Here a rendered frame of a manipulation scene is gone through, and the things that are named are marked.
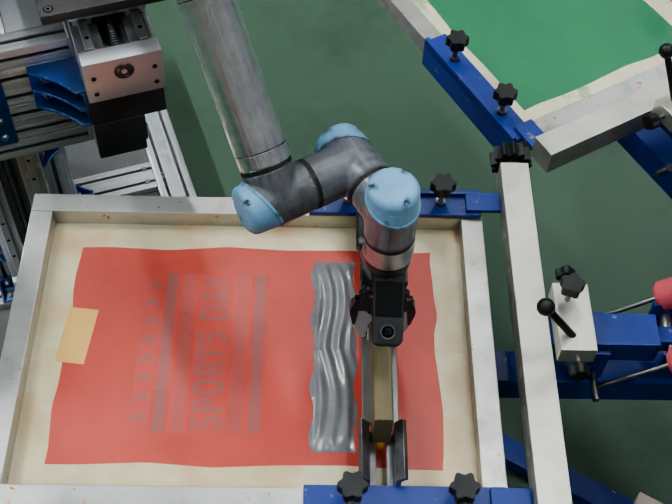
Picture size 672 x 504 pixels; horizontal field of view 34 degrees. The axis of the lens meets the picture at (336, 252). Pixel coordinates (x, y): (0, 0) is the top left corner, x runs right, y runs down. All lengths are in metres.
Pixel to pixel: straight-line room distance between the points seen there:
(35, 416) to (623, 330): 0.93
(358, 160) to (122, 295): 0.54
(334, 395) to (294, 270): 0.26
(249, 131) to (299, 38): 2.19
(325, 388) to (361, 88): 1.87
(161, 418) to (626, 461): 1.45
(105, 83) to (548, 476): 0.96
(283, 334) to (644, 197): 1.76
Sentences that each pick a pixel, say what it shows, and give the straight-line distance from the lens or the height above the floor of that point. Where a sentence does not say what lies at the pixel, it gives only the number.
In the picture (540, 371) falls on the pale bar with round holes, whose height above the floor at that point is 1.04.
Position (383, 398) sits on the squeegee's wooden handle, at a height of 1.06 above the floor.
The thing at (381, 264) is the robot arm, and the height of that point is 1.23.
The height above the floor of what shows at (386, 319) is 1.16.
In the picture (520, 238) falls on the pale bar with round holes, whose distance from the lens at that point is 1.88.
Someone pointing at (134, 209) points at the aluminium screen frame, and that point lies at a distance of 1.96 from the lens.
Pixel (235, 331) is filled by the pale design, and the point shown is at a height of 0.95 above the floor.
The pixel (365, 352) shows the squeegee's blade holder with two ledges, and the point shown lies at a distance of 1.77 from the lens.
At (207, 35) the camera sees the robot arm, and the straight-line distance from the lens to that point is 1.48.
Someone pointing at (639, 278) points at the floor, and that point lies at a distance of 3.20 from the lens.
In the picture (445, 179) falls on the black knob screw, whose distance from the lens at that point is 1.91.
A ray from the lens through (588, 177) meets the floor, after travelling 3.39.
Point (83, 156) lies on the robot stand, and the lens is 3.10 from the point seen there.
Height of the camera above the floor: 2.52
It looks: 54 degrees down
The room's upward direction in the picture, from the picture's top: 3 degrees clockwise
